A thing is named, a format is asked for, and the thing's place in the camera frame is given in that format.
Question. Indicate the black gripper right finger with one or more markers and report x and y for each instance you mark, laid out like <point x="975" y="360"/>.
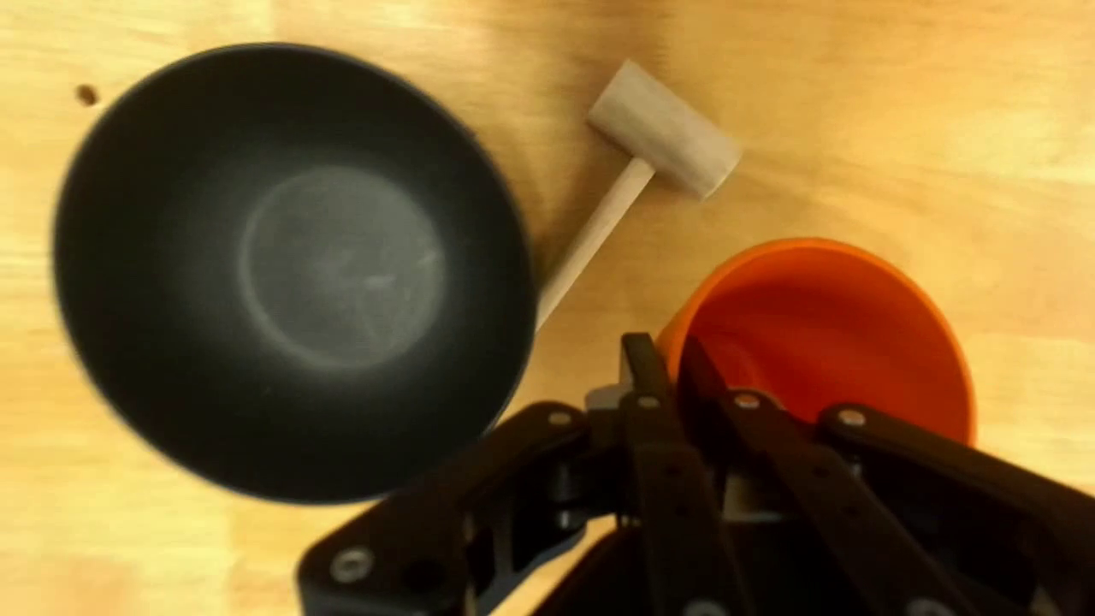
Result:
<point x="876" y="500"/>

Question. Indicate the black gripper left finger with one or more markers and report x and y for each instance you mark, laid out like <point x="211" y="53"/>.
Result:
<point x="535" y="500"/>

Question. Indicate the orange plastic cup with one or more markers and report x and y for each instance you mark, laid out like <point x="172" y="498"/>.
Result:
<point x="838" y="329"/>

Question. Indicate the black bowl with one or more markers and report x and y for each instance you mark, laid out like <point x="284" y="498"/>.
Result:
<point x="294" y="273"/>

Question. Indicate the small wooden mallet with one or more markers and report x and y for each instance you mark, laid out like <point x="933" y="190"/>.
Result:
<point x="660" y="133"/>

